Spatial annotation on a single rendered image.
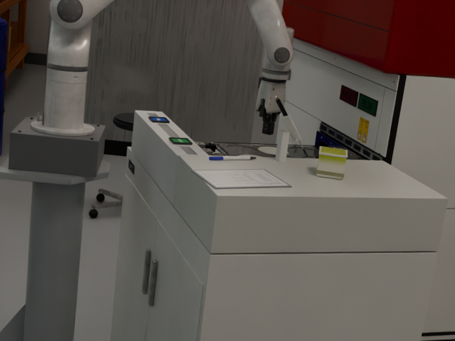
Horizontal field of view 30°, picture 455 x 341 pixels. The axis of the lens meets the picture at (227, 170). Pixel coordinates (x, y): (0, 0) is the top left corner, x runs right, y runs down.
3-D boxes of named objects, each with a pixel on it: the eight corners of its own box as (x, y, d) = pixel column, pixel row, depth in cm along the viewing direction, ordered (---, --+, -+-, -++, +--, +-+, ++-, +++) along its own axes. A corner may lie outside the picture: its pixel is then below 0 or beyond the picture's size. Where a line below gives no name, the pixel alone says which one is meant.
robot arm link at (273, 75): (272, 65, 267) (271, 75, 267) (256, 67, 260) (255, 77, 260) (294, 70, 262) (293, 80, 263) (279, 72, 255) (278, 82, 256)
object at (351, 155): (317, 157, 292) (321, 130, 290) (377, 197, 253) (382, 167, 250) (312, 157, 292) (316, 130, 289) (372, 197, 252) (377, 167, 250)
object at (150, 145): (158, 151, 285) (162, 111, 281) (205, 205, 235) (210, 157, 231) (131, 151, 282) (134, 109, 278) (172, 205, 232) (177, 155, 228)
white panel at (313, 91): (282, 138, 327) (296, 34, 316) (383, 208, 253) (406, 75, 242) (275, 137, 326) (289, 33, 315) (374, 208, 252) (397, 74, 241)
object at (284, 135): (293, 159, 238) (299, 112, 234) (298, 163, 234) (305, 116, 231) (273, 158, 236) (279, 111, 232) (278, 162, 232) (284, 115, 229)
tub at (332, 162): (343, 174, 229) (347, 149, 227) (343, 180, 222) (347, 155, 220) (315, 169, 229) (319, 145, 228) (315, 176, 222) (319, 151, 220)
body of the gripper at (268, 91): (273, 72, 267) (269, 107, 270) (255, 75, 259) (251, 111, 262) (293, 77, 263) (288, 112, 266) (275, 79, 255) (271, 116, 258)
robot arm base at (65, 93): (29, 132, 246) (33, 70, 241) (32, 120, 264) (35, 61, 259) (95, 138, 249) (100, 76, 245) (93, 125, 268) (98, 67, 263)
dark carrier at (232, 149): (313, 148, 284) (314, 147, 284) (360, 179, 253) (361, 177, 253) (216, 145, 273) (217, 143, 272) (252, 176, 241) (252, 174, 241)
